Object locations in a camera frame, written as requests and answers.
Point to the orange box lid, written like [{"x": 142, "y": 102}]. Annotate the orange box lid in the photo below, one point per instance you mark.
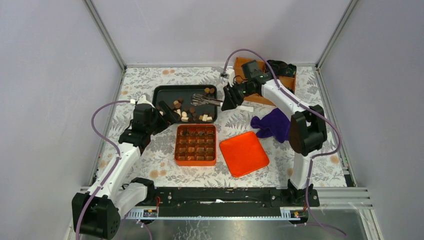
[{"x": 243, "y": 154}]

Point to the purple cloth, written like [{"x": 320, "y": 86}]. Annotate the purple cloth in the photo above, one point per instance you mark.
[{"x": 275, "y": 124}]

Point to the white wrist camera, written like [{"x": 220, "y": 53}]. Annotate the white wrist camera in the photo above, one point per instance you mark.
[
  {"x": 227, "y": 76},
  {"x": 143, "y": 100}
]

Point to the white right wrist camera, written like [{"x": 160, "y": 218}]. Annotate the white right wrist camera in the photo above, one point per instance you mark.
[{"x": 227, "y": 76}]

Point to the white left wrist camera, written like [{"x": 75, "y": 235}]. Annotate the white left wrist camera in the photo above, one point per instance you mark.
[{"x": 143, "y": 100}]

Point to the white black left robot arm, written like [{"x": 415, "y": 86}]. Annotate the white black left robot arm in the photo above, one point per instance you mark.
[{"x": 99, "y": 211}]

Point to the metal tongs white handle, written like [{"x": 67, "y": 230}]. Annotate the metal tongs white handle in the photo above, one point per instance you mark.
[{"x": 199, "y": 100}]

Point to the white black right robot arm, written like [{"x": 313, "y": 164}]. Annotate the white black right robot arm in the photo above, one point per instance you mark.
[{"x": 307, "y": 130}]

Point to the black chocolate tray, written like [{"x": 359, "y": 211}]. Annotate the black chocolate tray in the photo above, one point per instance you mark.
[{"x": 196, "y": 114}]

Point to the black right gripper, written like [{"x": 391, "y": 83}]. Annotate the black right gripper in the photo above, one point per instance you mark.
[{"x": 231, "y": 100}]

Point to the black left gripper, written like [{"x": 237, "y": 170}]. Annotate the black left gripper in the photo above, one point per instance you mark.
[{"x": 169, "y": 118}]

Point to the orange chocolate box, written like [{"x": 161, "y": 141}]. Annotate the orange chocolate box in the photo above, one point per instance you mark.
[{"x": 196, "y": 145}]

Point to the orange compartment organizer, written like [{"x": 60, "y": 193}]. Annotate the orange compartment organizer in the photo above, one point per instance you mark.
[{"x": 288, "y": 81}]

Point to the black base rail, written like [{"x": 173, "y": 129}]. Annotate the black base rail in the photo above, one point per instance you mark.
[{"x": 226, "y": 202}]

